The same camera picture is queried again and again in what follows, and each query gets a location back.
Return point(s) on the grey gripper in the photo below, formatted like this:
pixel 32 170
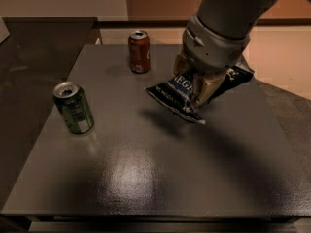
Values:
pixel 212 52

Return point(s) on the blue chip bag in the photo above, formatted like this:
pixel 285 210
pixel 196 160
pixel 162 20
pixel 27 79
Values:
pixel 176 94

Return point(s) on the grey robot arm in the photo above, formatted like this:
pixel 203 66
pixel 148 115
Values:
pixel 233 19

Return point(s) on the red soda can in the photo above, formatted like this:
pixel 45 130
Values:
pixel 139 50

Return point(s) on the green soda can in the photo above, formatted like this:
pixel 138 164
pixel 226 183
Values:
pixel 73 106

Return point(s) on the white paper sheet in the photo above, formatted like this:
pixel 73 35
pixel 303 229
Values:
pixel 4 32

